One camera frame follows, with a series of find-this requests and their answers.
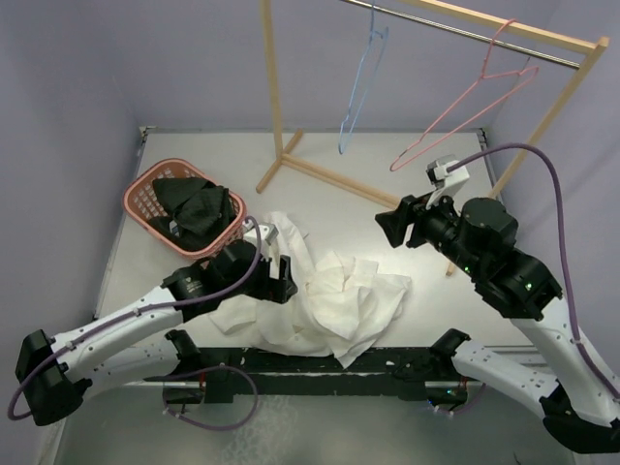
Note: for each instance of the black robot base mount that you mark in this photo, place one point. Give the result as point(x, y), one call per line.
point(409, 374)

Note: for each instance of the blue hanger hook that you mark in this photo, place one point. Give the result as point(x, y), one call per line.
point(366, 72)

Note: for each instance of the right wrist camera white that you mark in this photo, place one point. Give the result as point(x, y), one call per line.
point(445, 182)

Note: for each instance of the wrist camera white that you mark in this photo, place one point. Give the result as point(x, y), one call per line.
point(267, 231)
point(445, 182)

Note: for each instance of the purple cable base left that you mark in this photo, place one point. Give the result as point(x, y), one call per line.
point(213, 390)

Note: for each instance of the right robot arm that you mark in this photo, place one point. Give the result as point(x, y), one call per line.
point(575, 408)

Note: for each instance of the purple cable base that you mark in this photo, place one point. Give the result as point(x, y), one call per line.
point(213, 390)
point(459, 400)

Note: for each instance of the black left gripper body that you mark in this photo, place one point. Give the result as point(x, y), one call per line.
point(260, 284)

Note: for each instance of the dark pinstriped shirt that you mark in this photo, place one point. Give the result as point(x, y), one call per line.
point(197, 211)

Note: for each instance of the pink plastic laundry basket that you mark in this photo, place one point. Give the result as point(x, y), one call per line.
point(141, 204)

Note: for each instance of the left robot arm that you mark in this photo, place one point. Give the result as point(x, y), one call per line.
point(56, 374)

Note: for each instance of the wooden clothes rack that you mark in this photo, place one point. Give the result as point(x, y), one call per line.
point(590, 51)

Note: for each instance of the white shirt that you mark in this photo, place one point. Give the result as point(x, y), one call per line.
point(342, 307)

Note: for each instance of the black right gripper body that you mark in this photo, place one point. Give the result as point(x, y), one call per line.
point(438, 226)

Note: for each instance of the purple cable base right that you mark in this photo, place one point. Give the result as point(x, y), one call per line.
point(459, 400)

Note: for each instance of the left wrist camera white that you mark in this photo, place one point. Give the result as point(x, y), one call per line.
point(267, 231)

